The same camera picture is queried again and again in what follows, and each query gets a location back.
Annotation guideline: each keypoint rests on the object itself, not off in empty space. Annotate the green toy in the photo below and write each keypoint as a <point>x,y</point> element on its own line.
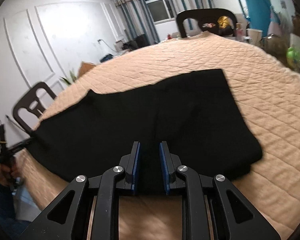
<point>293,57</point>

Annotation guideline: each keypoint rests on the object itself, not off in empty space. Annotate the striped blue grey curtains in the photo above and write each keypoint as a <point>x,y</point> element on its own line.
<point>152,20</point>

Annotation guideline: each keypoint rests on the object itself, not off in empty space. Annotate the green potted plant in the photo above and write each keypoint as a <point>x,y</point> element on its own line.
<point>70,79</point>

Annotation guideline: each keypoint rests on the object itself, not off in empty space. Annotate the dark wooden chair far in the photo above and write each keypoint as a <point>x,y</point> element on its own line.
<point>200,15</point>

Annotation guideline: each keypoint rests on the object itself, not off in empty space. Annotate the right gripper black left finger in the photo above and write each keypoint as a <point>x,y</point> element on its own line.
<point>87,207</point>

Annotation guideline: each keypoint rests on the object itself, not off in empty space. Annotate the dark wooden chair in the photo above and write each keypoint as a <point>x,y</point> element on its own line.
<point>31,103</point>
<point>200,15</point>

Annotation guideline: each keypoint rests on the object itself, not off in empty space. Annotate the black pants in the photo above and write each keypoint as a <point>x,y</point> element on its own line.
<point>195,113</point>

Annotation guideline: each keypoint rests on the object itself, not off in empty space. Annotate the seated person yellow top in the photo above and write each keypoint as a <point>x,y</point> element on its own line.
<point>220,26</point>

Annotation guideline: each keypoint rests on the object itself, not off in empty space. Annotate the window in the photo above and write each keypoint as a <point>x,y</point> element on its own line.
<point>161,10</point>

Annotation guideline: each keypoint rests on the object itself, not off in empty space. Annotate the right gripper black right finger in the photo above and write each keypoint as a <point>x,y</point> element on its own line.
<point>212,207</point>

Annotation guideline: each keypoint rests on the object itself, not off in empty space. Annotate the dark wooden chair near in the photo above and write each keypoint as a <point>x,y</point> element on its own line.
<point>31,103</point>

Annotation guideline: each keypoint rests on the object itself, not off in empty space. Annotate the blue thermos jug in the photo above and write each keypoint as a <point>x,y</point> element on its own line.
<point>257,13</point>

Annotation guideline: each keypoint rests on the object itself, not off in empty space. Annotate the beige quilted bed cover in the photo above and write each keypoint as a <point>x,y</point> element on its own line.
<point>267,93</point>

